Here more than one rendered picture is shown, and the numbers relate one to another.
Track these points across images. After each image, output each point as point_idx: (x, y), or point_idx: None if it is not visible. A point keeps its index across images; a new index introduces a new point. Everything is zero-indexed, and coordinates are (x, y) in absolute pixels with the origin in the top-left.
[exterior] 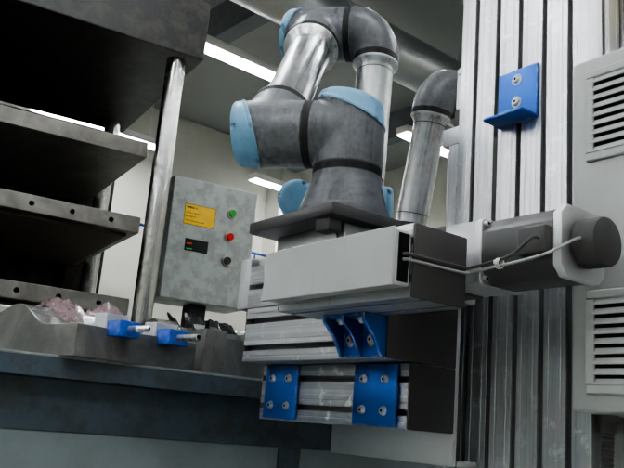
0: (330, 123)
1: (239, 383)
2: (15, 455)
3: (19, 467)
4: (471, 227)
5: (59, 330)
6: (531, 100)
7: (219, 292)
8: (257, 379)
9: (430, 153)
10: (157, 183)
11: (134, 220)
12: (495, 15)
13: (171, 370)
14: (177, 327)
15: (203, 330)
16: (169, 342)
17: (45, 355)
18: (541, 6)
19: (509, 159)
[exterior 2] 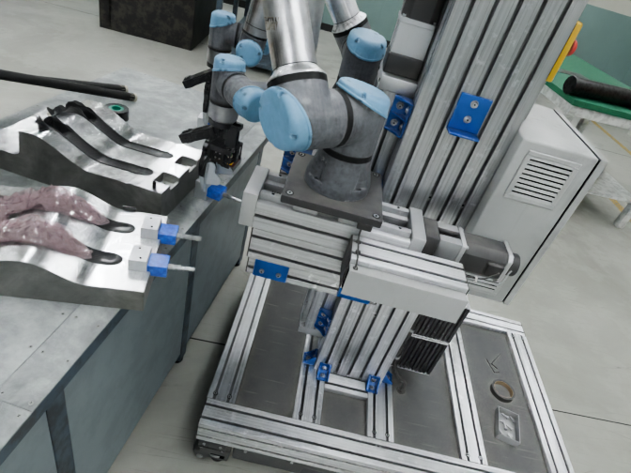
0: (364, 132)
1: (193, 225)
2: (90, 365)
3: (93, 367)
4: (457, 247)
5: (115, 293)
6: (477, 125)
7: None
8: (200, 215)
9: None
10: None
11: None
12: (478, 36)
13: (168, 252)
14: (68, 143)
15: (157, 193)
16: (175, 244)
17: (114, 316)
18: (515, 57)
19: (444, 149)
